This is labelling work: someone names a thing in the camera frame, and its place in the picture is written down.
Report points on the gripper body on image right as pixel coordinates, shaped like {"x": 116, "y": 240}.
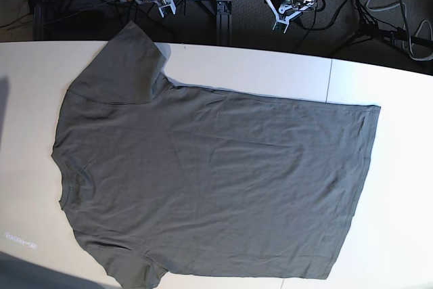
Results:
{"x": 287, "y": 8}

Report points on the aluminium frame post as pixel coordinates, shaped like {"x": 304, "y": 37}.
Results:
{"x": 222, "y": 11}

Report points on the grey T-shirt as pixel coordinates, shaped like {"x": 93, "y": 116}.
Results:
{"x": 160, "y": 178}

